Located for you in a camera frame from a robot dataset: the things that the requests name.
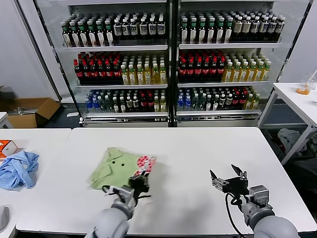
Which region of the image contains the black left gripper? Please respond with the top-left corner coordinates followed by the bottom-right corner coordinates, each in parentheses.
top-left (128, 171), bottom-right (151, 196)

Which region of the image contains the dark bottle blue-white label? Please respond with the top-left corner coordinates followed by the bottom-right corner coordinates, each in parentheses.
top-left (275, 16), bottom-right (285, 42)
top-left (148, 17), bottom-right (157, 40)
top-left (130, 18), bottom-right (139, 40)
top-left (113, 19), bottom-right (123, 40)
top-left (157, 17), bottom-right (166, 40)
top-left (267, 16), bottom-right (276, 42)
top-left (121, 18), bottom-right (131, 40)
top-left (259, 16), bottom-right (268, 42)
top-left (139, 18), bottom-right (148, 40)
top-left (250, 16), bottom-right (259, 42)

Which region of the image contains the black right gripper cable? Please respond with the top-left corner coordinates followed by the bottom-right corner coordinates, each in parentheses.
top-left (224, 193), bottom-right (248, 236)

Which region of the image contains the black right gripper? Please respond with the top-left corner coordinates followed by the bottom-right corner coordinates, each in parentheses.
top-left (210, 164), bottom-right (250, 196)

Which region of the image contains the small white table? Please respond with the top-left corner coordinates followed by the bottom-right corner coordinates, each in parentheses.
top-left (0, 112), bottom-right (13, 129)

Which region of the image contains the dark bottle beige label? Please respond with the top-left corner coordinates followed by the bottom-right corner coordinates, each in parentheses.
top-left (241, 16), bottom-right (251, 42)
top-left (232, 16), bottom-right (242, 42)

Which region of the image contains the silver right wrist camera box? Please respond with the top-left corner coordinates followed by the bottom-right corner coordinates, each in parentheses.
top-left (249, 185), bottom-right (270, 206)

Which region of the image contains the open cardboard box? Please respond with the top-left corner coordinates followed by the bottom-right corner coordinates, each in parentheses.
top-left (6, 97), bottom-right (61, 129)

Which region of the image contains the green-cap dark tea bottle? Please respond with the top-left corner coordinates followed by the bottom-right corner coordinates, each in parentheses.
top-left (105, 20), bottom-right (114, 47)
top-left (62, 22), bottom-right (71, 48)
top-left (78, 21), bottom-right (88, 48)
top-left (198, 18), bottom-right (207, 45)
top-left (224, 17), bottom-right (233, 44)
top-left (70, 21), bottom-right (80, 48)
top-left (180, 18), bottom-right (189, 45)
top-left (87, 21), bottom-right (96, 48)
top-left (189, 18), bottom-right (198, 45)
top-left (215, 18), bottom-right (224, 45)
top-left (207, 18), bottom-right (215, 45)
top-left (96, 21), bottom-right (106, 47)

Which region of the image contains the glass beaker orange liquid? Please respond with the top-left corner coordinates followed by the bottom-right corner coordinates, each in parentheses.
top-left (296, 79), bottom-right (312, 96)

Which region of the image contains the grey cloth pile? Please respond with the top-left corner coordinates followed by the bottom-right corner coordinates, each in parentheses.
top-left (276, 128), bottom-right (308, 156)

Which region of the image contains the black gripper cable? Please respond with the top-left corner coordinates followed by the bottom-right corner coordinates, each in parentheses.
top-left (224, 193), bottom-right (248, 236)
top-left (102, 184), bottom-right (152, 200)

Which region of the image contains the small red-cap cola bottle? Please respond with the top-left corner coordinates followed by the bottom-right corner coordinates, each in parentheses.
top-left (147, 94), bottom-right (155, 113)
top-left (239, 91), bottom-right (247, 111)
top-left (139, 94), bottom-right (148, 113)
top-left (232, 92), bottom-right (240, 111)

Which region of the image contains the green polo shirt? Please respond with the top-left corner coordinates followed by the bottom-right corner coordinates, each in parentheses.
top-left (89, 147), bottom-right (158, 191)

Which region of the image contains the black plastic basket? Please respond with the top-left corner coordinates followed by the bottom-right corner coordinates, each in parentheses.
top-left (262, 128), bottom-right (285, 163)

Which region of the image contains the orange and white box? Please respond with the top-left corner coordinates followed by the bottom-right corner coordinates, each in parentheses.
top-left (0, 139), bottom-right (19, 159)

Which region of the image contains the white side table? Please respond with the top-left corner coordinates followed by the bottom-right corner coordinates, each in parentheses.
top-left (257, 82), bottom-right (317, 165)

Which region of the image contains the crumpled light blue shirt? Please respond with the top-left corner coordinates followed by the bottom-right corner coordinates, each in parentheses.
top-left (0, 150), bottom-right (40, 191)

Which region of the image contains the grey rounded object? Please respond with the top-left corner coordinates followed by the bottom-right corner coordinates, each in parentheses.
top-left (0, 205), bottom-right (10, 231)

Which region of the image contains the glass beverage display cabinet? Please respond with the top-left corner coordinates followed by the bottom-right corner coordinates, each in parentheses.
top-left (33, 0), bottom-right (174, 128)
top-left (173, 0), bottom-right (315, 128)

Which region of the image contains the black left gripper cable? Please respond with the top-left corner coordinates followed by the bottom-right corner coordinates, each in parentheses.
top-left (102, 184), bottom-right (152, 200)

